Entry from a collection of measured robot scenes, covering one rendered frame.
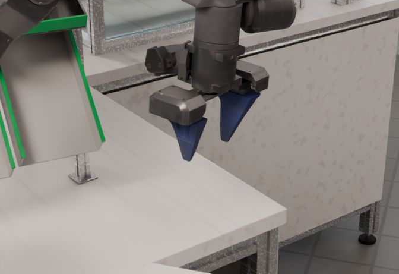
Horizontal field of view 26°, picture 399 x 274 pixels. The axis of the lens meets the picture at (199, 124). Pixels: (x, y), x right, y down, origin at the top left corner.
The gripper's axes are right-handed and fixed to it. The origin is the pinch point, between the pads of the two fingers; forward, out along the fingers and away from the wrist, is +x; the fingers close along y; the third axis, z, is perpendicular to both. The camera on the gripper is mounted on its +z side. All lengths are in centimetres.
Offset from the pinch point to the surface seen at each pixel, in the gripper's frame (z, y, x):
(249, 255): 6.8, -26.3, 34.9
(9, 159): 28.3, 8.6, 11.9
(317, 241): 52, -150, 106
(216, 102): 59, -91, 41
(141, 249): 13.9, -5.1, 27.1
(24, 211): 37.2, -2.4, 28.5
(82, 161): 36.9, -16.1, 23.8
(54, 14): 32.7, -4.5, -6.4
